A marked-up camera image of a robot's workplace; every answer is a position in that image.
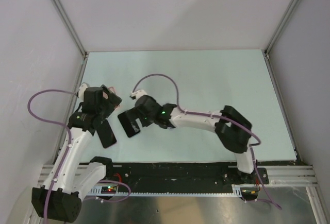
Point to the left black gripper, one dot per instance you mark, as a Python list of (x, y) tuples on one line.
[(112, 102)]

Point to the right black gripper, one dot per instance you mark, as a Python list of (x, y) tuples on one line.
[(144, 123)]

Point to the black phone teal edge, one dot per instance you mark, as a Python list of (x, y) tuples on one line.
[(130, 127)]

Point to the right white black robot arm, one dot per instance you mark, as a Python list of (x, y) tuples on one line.
[(233, 130)]

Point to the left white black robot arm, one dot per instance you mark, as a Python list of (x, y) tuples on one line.
[(61, 194)]

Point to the pink phone case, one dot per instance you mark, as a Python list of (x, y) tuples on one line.
[(107, 91)]

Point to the black phone purple edge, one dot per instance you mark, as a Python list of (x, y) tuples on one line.
[(106, 135)]

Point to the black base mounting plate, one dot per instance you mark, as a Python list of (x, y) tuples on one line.
[(204, 177)]

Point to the left small circuit board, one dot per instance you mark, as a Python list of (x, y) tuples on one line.
[(109, 189)]

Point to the small circuit board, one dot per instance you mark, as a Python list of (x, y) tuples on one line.
[(109, 189), (249, 194)]

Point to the right small circuit board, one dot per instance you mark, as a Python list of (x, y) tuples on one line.
[(249, 194)]

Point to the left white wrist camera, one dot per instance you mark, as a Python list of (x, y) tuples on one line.
[(81, 90)]

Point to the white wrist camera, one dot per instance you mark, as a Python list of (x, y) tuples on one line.
[(81, 90), (137, 94)]

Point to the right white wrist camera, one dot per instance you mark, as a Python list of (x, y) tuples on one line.
[(137, 94)]

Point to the left aluminium frame post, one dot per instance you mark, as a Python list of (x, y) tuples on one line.
[(69, 26)]

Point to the aluminium frame post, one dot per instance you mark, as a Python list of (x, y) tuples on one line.
[(291, 8), (69, 26)]

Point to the white slotted cable duct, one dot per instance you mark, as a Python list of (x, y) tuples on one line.
[(232, 192)]

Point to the right aluminium frame post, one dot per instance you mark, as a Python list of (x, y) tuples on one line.
[(291, 8)]

